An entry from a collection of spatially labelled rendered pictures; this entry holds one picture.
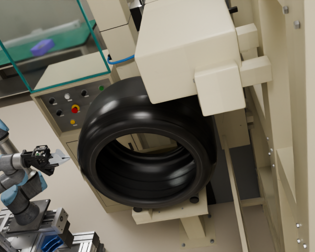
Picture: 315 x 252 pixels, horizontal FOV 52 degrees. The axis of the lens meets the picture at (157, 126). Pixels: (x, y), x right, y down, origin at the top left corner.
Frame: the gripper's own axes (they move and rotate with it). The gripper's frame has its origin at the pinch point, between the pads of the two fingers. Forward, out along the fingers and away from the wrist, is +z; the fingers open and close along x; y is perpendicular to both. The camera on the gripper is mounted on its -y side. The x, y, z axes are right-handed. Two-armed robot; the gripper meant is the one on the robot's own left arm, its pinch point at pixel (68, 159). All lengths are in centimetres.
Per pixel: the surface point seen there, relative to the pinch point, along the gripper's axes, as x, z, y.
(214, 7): -16, 69, 65
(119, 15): 28, 33, 52
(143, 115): -10, 42, 28
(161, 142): 29, 39, -21
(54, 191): 102, -90, -135
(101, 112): -5.8, 24.9, 27.9
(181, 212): -6, 47, -37
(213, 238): 27, 62, -115
